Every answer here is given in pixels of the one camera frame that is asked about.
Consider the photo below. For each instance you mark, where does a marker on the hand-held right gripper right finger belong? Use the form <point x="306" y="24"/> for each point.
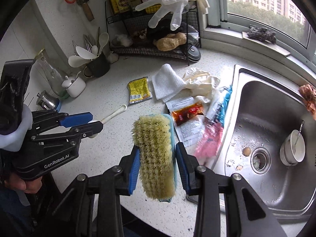
<point x="184" y="167"/>

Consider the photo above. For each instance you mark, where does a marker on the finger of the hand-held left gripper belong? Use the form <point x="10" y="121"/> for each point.
<point x="91" y="128"/>
<point x="76" y="119"/>

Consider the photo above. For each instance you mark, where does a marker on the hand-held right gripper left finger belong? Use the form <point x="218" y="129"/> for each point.
<point x="133" y="172"/>

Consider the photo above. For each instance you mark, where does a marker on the white long plastic spoon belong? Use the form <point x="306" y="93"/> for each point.
<point x="114" y="113"/>

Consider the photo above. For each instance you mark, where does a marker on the blue scrub brush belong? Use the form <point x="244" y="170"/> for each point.
<point x="155" y="153"/>

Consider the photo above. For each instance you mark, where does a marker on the pink plastic wrapper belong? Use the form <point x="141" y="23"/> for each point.
<point x="209" y="143"/>

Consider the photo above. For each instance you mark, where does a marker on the red sauce packet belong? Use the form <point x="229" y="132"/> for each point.
<point x="187" y="113"/>

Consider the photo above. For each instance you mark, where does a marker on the yellow packet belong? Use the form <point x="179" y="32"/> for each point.
<point x="139" y="91"/>

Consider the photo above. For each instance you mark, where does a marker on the blue plastic wrapper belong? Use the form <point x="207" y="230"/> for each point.
<point x="222" y="106"/>

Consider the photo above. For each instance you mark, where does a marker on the clear plastic wrapper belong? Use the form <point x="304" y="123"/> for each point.
<point x="201" y="82"/>

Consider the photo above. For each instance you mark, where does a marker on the white cloth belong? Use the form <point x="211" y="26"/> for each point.
<point x="167" y="81"/>

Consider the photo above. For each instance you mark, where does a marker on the person's left hand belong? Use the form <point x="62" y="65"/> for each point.
<point x="26" y="185"/>

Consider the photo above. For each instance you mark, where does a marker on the white lidded jar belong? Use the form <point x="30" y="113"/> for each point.
<point x="75" y="86"/>

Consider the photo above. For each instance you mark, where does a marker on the small steel pot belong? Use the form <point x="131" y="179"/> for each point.
<point x="47" y="101"/>

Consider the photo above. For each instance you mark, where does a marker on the clear glass bottle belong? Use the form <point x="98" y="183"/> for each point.
<point x="53" y="76"/>

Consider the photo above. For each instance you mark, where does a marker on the black utensil mug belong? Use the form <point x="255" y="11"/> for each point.
<point x="98" y="66"/>

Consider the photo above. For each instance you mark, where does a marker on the person's blue clothing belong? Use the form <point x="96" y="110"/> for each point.
<point x="12" y="209"/>

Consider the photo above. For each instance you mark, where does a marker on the brown eggshell piece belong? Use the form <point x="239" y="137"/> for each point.
<point x="246" y="151"/>

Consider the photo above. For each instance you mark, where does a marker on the single garlic bulb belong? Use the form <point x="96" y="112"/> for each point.
<point x="113" y="57"/>

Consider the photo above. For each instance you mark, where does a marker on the white garlic bulbs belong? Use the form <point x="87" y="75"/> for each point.
<point x="122" y="40"/>

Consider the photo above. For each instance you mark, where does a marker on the white bowl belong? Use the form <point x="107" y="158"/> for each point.
<point x="298" y="148"/>
<point x="285" y="156"/>

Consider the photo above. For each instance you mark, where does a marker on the shallots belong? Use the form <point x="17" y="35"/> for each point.
<point x="140" y="34"/>

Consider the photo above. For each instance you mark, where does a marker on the stainless steel sink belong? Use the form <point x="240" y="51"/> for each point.
<point x="271" y="103"/>

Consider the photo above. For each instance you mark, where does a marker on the black round lid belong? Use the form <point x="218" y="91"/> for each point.
<point x="193" y="53"/>

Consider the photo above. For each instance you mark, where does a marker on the tan ginger root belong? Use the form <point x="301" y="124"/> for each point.
<point x="170" y="40"/>

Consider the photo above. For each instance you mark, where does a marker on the metal spoon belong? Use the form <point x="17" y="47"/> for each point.
<point x="300" y="130"/>

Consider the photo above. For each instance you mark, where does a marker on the orange rag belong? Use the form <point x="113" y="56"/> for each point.
<point x="308" y="98"/>

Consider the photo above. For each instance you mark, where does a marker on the translucent white glove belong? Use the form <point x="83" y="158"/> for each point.
<point x="170" y="2"/>

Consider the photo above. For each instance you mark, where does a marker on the dark steel wool scrubber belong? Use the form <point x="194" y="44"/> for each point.
<point x="261" y="34"/>

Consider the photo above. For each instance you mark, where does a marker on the grey framed window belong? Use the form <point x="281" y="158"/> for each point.
<point x="222" y="9"/>

